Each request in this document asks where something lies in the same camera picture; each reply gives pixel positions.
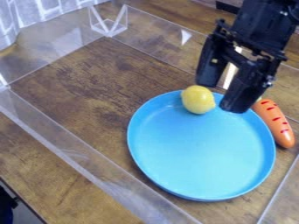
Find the clear acrylic enclosure wall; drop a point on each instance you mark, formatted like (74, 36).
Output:
(74, 76)

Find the black baseboard strip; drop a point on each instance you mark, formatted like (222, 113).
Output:
(229, 6)

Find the orange toy carrot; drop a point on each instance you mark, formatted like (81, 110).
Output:
(273, 118)

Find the grey patterned curtain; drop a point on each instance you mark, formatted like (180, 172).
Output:
(21, 13)

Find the blue round tray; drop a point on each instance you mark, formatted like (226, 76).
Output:
(202, 157)

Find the yellow lemon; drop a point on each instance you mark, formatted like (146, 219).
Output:
(197, 99)

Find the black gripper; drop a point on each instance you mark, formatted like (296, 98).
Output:
(262, 27)

